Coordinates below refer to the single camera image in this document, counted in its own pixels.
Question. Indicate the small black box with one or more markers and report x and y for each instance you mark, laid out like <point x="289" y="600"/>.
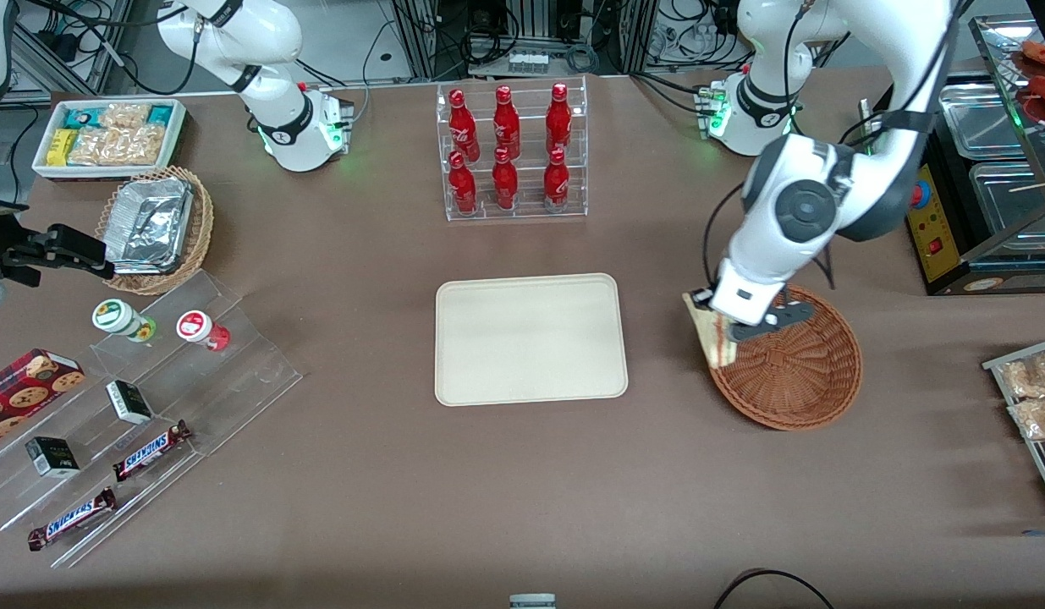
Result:
<point x="129" y="403"/>
<point x="52" y="457"/>

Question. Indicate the yellow snack pack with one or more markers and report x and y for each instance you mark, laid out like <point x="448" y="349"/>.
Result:
<point x="62" y="148"/>

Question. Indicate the teal snack pack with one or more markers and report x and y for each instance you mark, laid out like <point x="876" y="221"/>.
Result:
<point x="82" y="117"/>
<point x="160" y="114"/>

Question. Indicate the red lid cup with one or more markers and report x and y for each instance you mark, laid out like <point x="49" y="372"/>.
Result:
<point x="196" y="326"/>

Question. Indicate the clear acrylic stepped display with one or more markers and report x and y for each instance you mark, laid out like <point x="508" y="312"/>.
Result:
<point x="226" y="381"/>

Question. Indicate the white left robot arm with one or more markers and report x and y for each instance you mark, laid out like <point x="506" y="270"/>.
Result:
<point x="793" y="211"/>

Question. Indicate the clear fried snack bag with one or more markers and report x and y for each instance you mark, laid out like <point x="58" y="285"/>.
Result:
<point x="1038" y="419"/>
<point x="1030" y="376"/>

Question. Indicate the clear acrylic bottle rack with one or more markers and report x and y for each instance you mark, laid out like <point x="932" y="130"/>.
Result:
<point x="530" y="101"/>

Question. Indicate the small grey device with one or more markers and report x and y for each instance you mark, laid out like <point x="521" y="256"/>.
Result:
<point x="532" y="601"/>

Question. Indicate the green lid cup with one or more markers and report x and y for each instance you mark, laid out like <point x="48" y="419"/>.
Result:
<point x="116" y="315"/>

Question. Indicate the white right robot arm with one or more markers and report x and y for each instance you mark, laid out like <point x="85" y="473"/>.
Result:
<point x="277" y="110"/>

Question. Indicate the stacked foil trays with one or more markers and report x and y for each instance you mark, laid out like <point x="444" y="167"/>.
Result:
<point x="150" y="224"/>

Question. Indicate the clear cracker bag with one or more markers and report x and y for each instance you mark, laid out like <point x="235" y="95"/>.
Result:
<point x="95" y="147"/>
<point x="124" y="116"/>
<point x="141" y="145"/>

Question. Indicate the triangle sandwich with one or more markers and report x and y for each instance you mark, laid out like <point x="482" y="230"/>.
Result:
<point x="710" y="334"/>

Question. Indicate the cream plastic tray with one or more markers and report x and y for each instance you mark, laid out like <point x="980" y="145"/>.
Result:
<point x="530" y="338"/>

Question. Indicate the brown round wicker basket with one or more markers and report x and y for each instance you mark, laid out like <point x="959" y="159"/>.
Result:
<point x="793" y="381"/>

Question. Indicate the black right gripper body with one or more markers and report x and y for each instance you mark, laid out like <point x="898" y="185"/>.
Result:
<point x="21" y="253"/>

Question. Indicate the black food warmer yellow panel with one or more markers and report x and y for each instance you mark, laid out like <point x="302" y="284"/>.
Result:
<point x="945" y="245"/>

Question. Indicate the white snack bin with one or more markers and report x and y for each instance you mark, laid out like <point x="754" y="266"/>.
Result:
<point x="44" y="169"/>

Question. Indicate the light wicker basket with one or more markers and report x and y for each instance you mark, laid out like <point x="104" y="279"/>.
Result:
<point x="199" y="228"/>

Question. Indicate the red cookie box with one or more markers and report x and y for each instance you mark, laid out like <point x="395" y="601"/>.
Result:
<point x="23" y="389"/>

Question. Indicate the snickers bar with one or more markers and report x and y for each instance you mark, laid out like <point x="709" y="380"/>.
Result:
<point x="150" y="451"/>
<point x="72" y="518"/>

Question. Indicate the white power strip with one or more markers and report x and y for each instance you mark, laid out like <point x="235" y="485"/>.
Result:
<point x="529" y="62"/>

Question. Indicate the steel warmer pan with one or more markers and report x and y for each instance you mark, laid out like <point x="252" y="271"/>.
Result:
<point x="983" y="118"/>
<point x="1013" y="199"/>

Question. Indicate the red cola bottle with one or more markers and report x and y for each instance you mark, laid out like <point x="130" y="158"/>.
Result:
<point x="463" y="186"/>
<point x="505" y="182"/>
<point x="463" y="123"/>
<point x="556" y="182"/>
<point x="506" y="123"/>
<point x="558" y="118"/>

